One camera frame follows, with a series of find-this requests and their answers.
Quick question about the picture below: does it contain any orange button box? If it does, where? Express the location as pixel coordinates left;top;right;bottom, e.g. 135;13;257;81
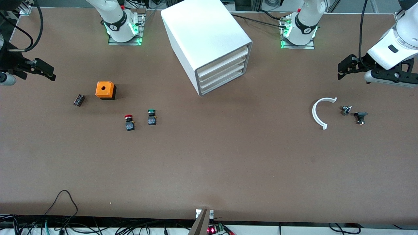
96;82;117;100

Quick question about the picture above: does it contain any red mushroom push button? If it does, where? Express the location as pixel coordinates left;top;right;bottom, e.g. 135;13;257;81
124;114;135;132

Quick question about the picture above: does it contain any white drawer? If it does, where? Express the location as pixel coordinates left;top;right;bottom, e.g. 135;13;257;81
199;58;246;82
197;47;249;77
201;71;244;94
200;65;245;88

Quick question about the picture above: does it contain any white drawer cabinet housing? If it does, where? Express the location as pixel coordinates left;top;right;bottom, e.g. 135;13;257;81
161;0;253;97

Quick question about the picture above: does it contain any circuit board with red light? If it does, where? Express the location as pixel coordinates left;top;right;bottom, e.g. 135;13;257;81
207;224;234;235

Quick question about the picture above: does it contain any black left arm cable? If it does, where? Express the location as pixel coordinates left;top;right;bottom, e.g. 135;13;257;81
359;0;370;60

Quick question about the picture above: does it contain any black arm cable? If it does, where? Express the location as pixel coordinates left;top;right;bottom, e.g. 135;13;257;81
359;0;370;60
0;0;44;53

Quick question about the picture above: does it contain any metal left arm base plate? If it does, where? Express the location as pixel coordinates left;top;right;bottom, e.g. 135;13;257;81
280;16;315;50

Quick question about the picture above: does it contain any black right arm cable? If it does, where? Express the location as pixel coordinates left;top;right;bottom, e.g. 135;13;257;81
0;0;44;53

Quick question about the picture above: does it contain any white semicircular plastic bracket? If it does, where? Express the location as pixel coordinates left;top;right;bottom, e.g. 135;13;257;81
312;97;338;130

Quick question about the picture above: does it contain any black cable behind cabinet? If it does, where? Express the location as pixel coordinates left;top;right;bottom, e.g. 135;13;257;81
230;14;288;27

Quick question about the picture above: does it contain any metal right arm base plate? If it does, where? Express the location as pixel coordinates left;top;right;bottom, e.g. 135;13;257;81
108;13;145;45

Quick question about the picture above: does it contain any thin black looped cable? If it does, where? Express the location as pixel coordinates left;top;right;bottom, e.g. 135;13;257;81
44;190;79;226

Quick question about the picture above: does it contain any black curled cable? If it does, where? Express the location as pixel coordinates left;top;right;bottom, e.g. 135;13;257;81
328;223;362;235

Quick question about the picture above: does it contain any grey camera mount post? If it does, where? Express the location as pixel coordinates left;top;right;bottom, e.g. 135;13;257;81
188;209;214;235

